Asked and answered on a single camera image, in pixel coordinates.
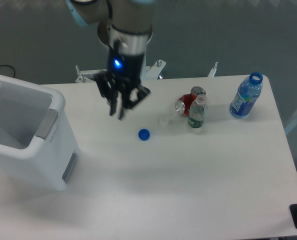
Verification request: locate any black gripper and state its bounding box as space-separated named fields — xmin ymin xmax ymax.
xmin=94 ymin=47 xmax=151 ymax=116

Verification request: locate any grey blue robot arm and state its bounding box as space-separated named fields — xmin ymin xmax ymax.
xmin=66 ymin=0 xmax=156 ymax=120

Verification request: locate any blue bottle cap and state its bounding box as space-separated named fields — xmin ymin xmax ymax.
xmin=138 ymin=128 xmax=151 ymax=141

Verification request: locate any crushed red soda can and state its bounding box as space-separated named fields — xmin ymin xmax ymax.
xmin=175 ymin=86 xmax=206 ymax=116

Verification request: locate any white trash can body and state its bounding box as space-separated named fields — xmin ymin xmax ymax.
xmin=0 ymin=75 xmax=80 ymax=191

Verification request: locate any clear green label bottle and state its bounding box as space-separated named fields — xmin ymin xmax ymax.
xmin=187 ymin=93 xmax=208 ymax=129

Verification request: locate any blue drink bottle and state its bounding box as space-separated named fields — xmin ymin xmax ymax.
xmin=229 ymin=71 xmax=263 ymax=119

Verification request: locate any white table frame bracket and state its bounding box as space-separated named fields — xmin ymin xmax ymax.
xmin=74 ymin=59 xmax=219 ymax=84

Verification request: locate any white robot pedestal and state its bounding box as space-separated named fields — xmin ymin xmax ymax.
xmin=96 ymin=19 xmax=154 ymax=82

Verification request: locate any black floor cable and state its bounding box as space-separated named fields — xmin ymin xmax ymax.
xmin=0 ymin=64 xmax=16 ymax=77

